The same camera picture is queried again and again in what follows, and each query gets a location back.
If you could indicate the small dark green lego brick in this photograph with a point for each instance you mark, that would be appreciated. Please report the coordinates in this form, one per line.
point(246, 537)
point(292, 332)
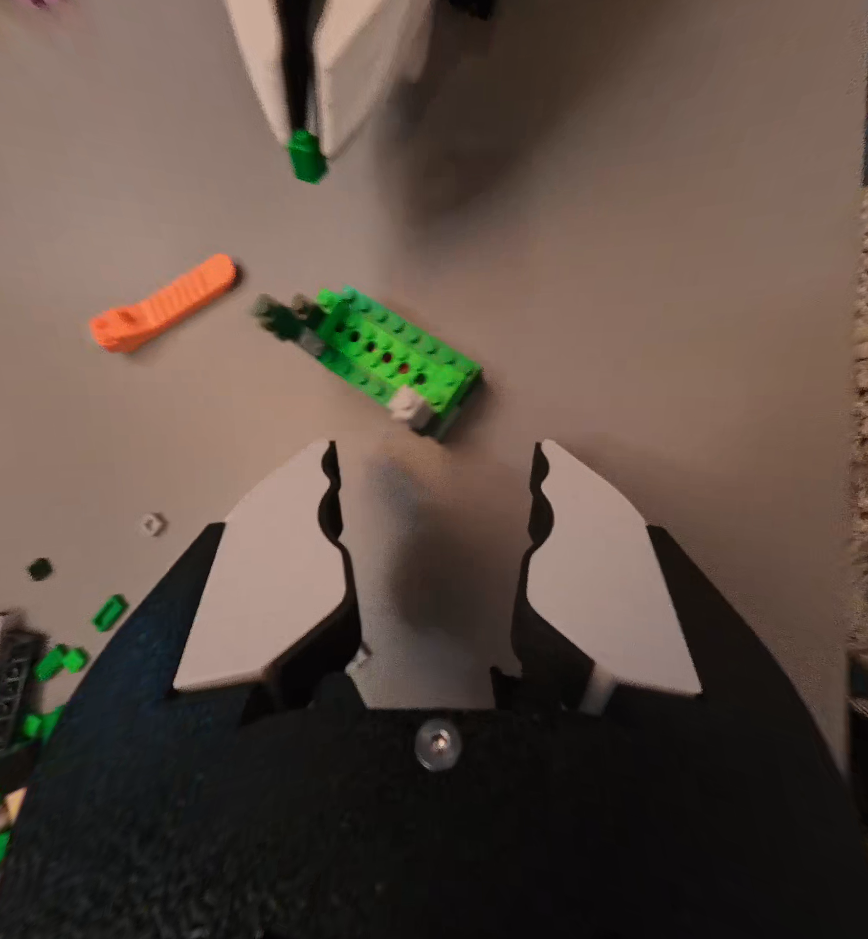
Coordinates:
point(39, 568)

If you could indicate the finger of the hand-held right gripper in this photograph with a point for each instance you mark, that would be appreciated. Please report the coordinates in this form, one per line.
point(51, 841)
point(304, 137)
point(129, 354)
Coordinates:
point(368, 51)
point(261, 44)

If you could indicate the green lego assembly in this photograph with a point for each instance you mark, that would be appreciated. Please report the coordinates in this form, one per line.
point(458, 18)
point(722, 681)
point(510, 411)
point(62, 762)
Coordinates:
point(390, 359)

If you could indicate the small light grey lego piece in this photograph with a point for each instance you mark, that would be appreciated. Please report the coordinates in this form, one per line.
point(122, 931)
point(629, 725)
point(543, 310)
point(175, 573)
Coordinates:
point(153, 523)

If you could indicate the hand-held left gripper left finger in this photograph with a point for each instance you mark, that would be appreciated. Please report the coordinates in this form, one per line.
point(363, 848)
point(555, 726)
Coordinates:
point(272, 587)

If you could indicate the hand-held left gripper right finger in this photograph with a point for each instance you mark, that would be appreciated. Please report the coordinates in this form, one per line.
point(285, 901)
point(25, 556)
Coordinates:
point(610, 594)

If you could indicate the pile of green lego pieces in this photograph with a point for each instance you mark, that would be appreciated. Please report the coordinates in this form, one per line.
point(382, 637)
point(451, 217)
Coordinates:
point(8, 682)

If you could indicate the orange brick separator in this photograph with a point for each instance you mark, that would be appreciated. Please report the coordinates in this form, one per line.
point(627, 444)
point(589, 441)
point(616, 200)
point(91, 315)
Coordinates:
point(162, 304)

